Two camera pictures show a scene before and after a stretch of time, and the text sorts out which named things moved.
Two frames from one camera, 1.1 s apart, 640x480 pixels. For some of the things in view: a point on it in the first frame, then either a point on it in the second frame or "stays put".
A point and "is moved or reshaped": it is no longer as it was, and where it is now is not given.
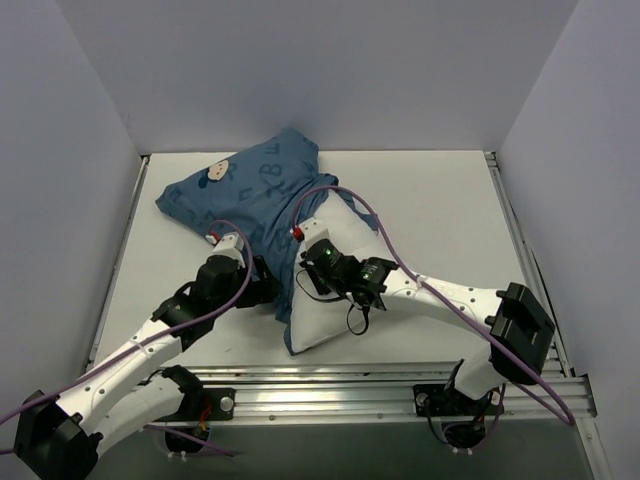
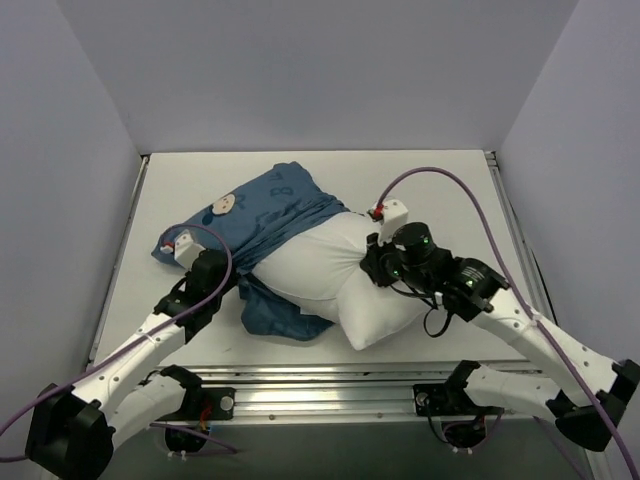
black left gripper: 265,279 → 201,265
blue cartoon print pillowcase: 262,193 is moved or reshaped
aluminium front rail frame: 384,396 stays put
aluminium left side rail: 118,263 stays put
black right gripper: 310,273 → 375,262
